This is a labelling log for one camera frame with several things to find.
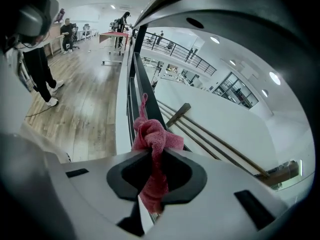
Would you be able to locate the dark wooden stair banister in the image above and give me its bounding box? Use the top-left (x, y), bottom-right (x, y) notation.
top-left (156, 102), bottom-right (301, 188)

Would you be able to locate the long black metal balustrade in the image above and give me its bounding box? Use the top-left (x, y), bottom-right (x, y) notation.
top-left (143, 30), bottom-right (218, 76)

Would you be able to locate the black-framed glass room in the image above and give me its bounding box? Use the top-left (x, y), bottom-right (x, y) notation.
top-left (212, 72), bottom-right (259, 110)

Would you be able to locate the dark wooden handrail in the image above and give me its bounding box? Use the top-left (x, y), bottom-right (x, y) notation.
top-left (125, 0), bottom-right (320, 210)

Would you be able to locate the red-topped desk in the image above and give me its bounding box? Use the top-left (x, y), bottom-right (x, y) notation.
top-left (98, 31), bottom-right (132, 66)

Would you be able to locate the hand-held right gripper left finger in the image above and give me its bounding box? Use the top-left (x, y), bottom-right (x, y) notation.
top-left (59, 149), bottom-right (151, 240)

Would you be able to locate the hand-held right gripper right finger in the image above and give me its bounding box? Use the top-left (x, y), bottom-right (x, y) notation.
top-left (149, 148), bottom-right (291, 240)

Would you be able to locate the pink cloth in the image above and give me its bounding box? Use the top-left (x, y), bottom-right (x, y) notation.
top-left (131, 92), bottom-right (185, 215)

